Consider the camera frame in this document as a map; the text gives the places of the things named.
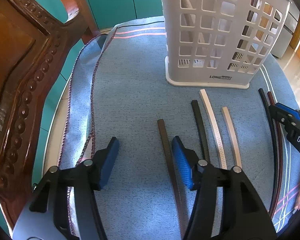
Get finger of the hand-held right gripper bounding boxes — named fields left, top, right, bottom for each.
left=276, top=102, right=300, bottom=120
left=269, top=104, right=300, bottom=130

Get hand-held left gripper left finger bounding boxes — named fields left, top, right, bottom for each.
left=29, top=137, right=120, bottom=240

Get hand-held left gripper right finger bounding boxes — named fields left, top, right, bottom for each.
left=171, top=136, right=277, bottom=240

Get black chopstick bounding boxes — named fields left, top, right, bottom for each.
left=258, top=88, right=284, bottom=212
left=191, top=100, right=211, bottom=162

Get dark brown chopstick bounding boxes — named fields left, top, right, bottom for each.
left=157, top=119, right=187, bottom=239

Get pale plain chopstick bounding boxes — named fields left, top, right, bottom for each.
left=221, top=107, right=242, bottom=168

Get pale patterned chopstick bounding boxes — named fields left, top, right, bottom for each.
left=199, top=89, right=228, bottom=170

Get white plastic utensil basket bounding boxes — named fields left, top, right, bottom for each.
left=158, top=0, right=292, bottom=90

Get beige chopstick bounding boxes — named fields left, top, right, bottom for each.
left=181, top=0, right=205, bottom=43

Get blue checked cloth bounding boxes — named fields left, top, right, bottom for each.
left=57, top=15, right=300, bottom=240

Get silver refrigerator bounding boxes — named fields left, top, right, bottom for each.
left=272, top=2, right=300, bottom=59

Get carved wooden chair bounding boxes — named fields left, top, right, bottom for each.
left=0, top=0, right=102, bottom=230

